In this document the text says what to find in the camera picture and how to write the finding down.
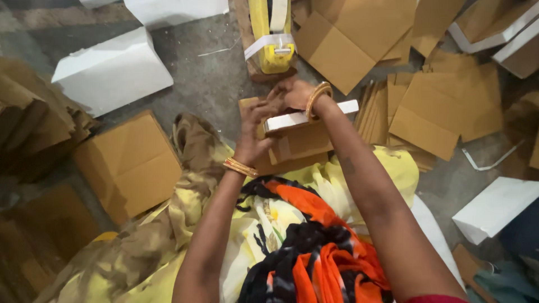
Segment gold bangles on right wrist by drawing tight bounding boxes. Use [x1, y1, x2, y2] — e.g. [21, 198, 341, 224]
[305, 82, 333, 123]

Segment gold bangles on left wrist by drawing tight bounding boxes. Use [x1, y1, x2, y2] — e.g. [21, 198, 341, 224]
[223, 157, 259, 178]

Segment orange and black scarf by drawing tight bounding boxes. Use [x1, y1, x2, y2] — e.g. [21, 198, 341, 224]
[236, 176, 394, 303]

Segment teal cloth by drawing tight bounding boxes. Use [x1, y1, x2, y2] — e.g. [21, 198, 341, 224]
[467, 259, 539, 303]

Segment brown and white cardboard box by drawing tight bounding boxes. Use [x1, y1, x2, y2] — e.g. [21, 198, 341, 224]
[238, 97, 360, 176]

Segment gold bangles on wrist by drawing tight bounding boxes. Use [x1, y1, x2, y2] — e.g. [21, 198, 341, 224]
[223, 157, 259, 178]
[305, 82, 333, 123]

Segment stack of brown cardboard sheets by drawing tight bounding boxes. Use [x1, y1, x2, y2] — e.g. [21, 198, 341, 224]
[354, 72, 438, 172]

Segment person's right hand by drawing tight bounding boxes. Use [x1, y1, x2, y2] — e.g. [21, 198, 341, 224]
[267, 78, 321, 115]

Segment yellow tape dispenser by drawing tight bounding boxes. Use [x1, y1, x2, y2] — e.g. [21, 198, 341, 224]
[245, 0, 297, 75]

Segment white tape strip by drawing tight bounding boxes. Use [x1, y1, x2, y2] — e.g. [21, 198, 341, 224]
[462, 140, 525, 171]

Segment white folded carton box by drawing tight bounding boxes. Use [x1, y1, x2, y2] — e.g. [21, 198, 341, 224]
[51, 26, 174, 118]
[452, 177, 539, 245]
[123, 0, 230, 30]

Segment flat brown cardboard sheet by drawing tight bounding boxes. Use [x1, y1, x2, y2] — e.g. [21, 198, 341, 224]
[388, 63, 504, 161]
[452, 244, 499, 303]
[72, 110, 183, 226]
[410, 0, 466, 58]
[295, 0, 417, 96]

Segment yellow floral dress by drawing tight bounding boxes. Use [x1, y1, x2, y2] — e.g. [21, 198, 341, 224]
[34, 111, 420, 303]

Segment heap of brown cardboard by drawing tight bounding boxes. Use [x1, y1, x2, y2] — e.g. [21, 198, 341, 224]
[0, 57, 99, 182]

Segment open brown and white box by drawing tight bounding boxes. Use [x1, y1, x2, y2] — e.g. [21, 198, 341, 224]
[492, 19, 539, 79]
[447, 0, 539, 54]

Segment person's left hand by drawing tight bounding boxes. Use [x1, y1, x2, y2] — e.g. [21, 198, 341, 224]
[234, 100, 279, 166]

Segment brown cloth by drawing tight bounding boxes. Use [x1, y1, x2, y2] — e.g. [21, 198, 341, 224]
[170, 111, 230, 203]

